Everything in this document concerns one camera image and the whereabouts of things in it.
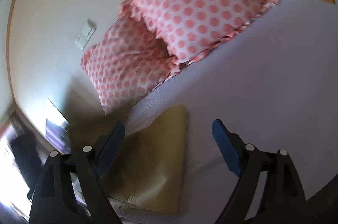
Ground khaki tan pants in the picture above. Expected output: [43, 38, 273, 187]
[105, 105, 188, 215]

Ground lavender bed sheet mattress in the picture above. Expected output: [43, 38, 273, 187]
[120, 0, 337, 223]

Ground left pink polka dot pillow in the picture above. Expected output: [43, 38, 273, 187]
[81, 16, 179, 114]

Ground pink polka dot pillow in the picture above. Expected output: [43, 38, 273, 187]
[81, 16, 179, 114]
[122, 0, 279, 65]

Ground right pink polka dot pillow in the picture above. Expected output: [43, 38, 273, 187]
[122, 0, 279, 65]

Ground dark framed wall mirror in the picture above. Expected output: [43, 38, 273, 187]
[45, 99, 71, 154]

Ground white wall switch plate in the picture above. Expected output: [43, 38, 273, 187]
[75, 19, 97, 51]

